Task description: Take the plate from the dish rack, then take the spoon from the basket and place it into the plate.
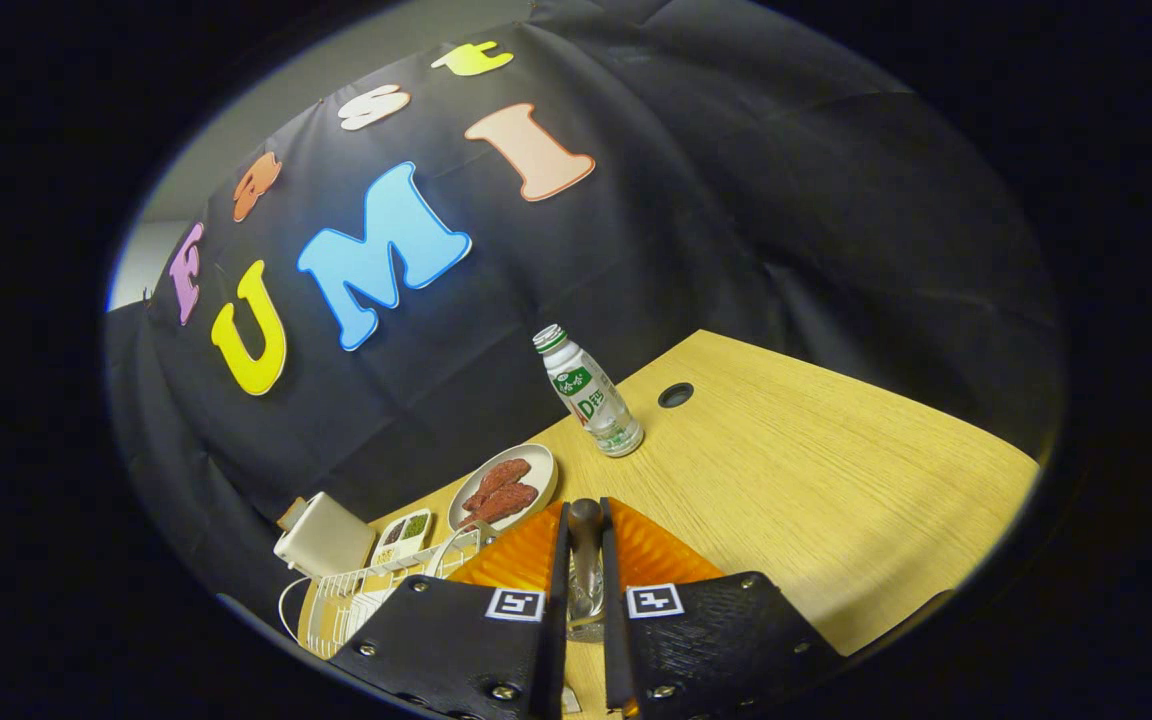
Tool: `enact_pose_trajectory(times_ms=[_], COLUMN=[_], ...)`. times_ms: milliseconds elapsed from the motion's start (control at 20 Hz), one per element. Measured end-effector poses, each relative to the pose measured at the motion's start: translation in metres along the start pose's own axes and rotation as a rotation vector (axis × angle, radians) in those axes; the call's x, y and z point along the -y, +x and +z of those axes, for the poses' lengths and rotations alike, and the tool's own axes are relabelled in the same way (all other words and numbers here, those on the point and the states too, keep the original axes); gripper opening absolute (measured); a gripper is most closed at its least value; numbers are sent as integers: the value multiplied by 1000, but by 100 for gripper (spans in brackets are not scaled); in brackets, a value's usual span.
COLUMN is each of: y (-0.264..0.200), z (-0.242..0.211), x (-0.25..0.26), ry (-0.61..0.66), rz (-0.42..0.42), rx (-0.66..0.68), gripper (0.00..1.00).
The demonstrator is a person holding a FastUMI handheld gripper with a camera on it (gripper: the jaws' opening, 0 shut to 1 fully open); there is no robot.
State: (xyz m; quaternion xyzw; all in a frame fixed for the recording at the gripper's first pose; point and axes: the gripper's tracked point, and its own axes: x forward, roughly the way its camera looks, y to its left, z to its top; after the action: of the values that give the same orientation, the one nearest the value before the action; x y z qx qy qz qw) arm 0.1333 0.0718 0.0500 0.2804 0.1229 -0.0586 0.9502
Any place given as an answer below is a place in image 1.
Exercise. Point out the grey round plate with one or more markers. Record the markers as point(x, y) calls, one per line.
point(536, 462)

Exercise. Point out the toast slice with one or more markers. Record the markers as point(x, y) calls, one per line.
point(291, 515)

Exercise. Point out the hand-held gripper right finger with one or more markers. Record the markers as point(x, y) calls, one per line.
point(618, 650)

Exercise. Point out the white plastic drink bottle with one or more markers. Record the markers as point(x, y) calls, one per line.
point(591, 400)

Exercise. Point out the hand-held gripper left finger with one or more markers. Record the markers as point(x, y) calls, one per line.
point(553, 650)

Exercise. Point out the white toaster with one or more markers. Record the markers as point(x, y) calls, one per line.
point(326, 540)

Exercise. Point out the red meat piece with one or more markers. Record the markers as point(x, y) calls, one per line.
point(498, 482)
point(504, 504)

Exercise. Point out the white divided bean tray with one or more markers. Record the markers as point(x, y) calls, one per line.
point(406, 535)

